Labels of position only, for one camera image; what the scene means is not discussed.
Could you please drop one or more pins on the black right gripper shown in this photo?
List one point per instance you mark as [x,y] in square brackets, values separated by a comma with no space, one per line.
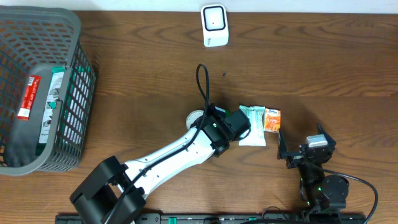
[295,157]

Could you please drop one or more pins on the white round tub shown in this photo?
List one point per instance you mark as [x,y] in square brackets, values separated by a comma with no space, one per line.
[192,117]

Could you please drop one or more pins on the green white wipes pack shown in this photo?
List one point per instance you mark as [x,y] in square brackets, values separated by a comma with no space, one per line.
[254,137]

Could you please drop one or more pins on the orange Kleenex tissue pack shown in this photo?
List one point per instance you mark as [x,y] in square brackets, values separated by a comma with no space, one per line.
[272,120]

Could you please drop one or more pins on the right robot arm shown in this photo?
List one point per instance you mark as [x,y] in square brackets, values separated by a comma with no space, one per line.
[322,192]

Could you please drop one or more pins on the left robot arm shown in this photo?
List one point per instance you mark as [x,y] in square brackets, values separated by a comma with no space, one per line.
[116,192]

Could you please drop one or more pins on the white barcode scanner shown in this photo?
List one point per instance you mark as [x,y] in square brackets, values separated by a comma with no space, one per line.
[215,25]

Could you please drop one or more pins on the grey plastic shopping basket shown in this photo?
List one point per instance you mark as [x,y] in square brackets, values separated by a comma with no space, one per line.
[33,41]

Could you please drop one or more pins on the red snack package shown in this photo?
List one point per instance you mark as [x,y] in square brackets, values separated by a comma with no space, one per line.
[29,97]

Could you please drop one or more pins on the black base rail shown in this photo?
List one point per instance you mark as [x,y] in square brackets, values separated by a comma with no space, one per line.
[156,218]

